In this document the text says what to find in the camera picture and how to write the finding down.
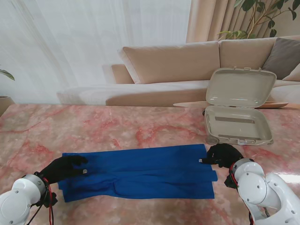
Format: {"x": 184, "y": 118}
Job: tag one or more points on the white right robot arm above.
{"x": 257, "y": 187}

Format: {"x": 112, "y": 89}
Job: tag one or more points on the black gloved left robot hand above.
{"x": 63, "y": 167}

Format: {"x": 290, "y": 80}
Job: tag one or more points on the blue shirt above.
{"x": 140, "y": 173}

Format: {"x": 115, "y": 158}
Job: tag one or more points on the single green plant leaf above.
{"x": 8, "y": 75}

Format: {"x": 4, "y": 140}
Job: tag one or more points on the beige curtain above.
{"x": 211, "y": 21}

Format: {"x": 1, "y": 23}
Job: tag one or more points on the tall green leafy plant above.
{"x": 271, "y": 24}

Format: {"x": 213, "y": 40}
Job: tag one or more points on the white sheer curtain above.
{"x": 93, "y": 47}

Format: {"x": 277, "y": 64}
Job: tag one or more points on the beige open suitcase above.
{"x": 239, "y": 86}

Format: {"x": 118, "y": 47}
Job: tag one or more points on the grey cushion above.
{"x": 283, "y": 56}

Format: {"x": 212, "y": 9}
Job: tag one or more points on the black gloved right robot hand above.
{"x": 225, "y": 154}

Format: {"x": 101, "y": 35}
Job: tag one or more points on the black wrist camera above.
{"x": 230, "y": 181}
{"x": 50, "y": 200}

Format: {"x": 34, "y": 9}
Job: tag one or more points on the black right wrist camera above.
{"x": 230, "y": 181}

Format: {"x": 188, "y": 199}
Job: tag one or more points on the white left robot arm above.
{"x": 18, "y": 201}

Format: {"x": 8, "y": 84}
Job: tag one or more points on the flat wooden tray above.
{"x": 274, "y": 105}

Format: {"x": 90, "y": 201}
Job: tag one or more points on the beige plant pot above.
{"x": 5, "y": 103}

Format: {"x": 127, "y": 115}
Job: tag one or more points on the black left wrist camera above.
{"x": 50, "y": 200}

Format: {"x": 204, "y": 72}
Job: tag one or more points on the beige sofa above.
{"x": 175, "y": 61}

